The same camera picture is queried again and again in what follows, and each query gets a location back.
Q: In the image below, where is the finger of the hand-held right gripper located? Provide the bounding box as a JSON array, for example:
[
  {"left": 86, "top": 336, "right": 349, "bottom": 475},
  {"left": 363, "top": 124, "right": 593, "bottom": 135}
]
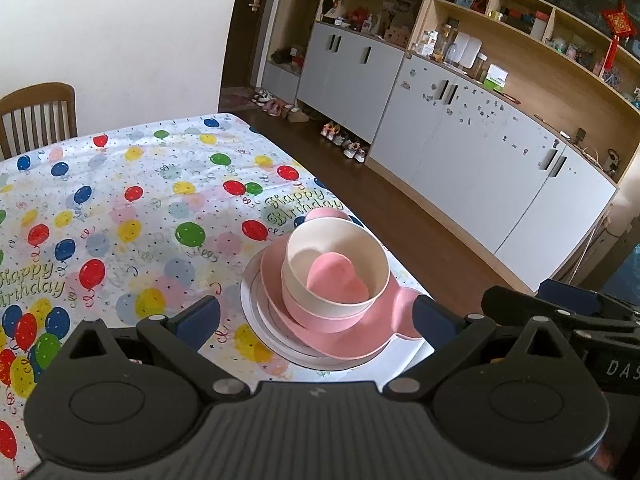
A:
[
  {"left": 481, "top": 285, "right": 571, "bottom": 329},
  {"left": 537, "top": 279, "right": 640, "bottom": 317}
]

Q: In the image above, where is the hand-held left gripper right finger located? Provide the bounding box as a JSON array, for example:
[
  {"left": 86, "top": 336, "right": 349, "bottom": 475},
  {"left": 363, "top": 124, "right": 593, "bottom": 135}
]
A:
[{"left": 382, "top": 295, "right": 576, "bottom": 404}]

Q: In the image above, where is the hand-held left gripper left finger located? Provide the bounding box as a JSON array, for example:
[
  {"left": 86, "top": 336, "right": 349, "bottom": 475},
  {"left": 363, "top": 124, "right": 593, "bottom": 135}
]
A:
[{"left": 62, "top": 295, "right": 250, "bottom": 404}]

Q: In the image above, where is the large white plate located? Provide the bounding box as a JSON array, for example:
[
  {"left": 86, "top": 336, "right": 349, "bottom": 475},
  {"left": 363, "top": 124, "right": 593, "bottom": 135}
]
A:
[{"left": 239, "top": 248, "right": 402, "bottom": 374}]

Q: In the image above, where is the small white plate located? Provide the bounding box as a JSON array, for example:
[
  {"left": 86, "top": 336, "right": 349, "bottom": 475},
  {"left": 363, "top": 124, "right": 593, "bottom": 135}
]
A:
[{"left": 251, "top": 274, "right": 352, "bottom": 362}]

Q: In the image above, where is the pink mouse-shaped plate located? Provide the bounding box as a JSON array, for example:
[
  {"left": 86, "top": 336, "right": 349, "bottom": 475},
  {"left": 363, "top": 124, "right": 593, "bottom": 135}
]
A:
[{"left": 259, "top": 207, "right": 436, "bottom": 361}]

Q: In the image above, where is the pink heart-shaped dish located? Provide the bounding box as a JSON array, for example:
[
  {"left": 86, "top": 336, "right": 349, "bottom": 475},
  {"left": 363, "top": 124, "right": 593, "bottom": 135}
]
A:
[{"left": 305, "top": 252, "right": 371, "bottom": 306}]

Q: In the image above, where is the cream bowl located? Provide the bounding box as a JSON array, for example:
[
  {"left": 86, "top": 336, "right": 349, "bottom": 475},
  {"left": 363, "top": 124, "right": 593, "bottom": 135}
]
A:
[{"left": 280, "top": 221, "right": 391, "bottom": 317}]

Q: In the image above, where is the pink bowl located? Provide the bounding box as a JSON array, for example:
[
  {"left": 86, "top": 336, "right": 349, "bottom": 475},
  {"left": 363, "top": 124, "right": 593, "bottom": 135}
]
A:
[{"left": 282, "top": 285, "right": 389, "bottom": 335}]

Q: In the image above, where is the balloon printed tablecloth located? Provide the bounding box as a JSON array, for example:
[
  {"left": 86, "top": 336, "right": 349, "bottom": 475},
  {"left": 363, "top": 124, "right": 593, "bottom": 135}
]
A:
[{"left": 0, "top": 112, "right": 437, "bottom": 480}]

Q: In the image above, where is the row of small shoes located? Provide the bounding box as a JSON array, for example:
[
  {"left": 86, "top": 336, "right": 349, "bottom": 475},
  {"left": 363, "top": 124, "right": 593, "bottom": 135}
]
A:
[{"left": 319, "top": 119, "right": 371, "bottom": 164}]

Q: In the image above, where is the green and white box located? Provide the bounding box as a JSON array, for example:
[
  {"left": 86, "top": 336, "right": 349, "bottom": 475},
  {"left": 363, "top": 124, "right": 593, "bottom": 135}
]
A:
[{"left": 482, "top": 63, "right": 510, "bottom": 92}]

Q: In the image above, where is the white plastic container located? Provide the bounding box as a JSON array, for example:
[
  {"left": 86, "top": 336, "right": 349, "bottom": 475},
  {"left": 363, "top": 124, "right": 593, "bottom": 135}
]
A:
[{"left": 452, "top": 32, "right": 476, "bottom": 69}]

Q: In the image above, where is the amber glass jar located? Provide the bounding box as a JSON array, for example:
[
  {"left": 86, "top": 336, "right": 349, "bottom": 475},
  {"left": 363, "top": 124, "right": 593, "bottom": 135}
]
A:
[{"left": 439, "top": 23, "right": 459, "bottom": 64}]

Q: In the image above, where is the brown wooden chair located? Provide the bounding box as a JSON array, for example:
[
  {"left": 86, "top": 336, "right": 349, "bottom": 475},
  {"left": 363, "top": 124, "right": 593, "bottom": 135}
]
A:
[{"left": 0, "top": 82, "right": 79, "bottom": 161}]

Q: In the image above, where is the red knot ornament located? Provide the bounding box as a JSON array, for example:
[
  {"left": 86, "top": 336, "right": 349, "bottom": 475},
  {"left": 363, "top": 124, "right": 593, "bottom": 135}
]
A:
[{"left": 601, "top": 2, "right": 639, "bottom": 74}]

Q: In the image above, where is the dark wooden door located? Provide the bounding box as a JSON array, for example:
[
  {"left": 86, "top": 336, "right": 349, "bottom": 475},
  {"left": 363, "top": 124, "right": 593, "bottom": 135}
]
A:
[{"left": 218, "top": 0, "right": 279, "bottom": 114}]

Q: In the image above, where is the grey and wood wall cabinet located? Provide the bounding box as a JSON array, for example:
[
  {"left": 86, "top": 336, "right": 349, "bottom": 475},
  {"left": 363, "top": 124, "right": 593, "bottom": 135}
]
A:
[{"left": 260, "top": 0, "right": 640, "bottom": 307}]

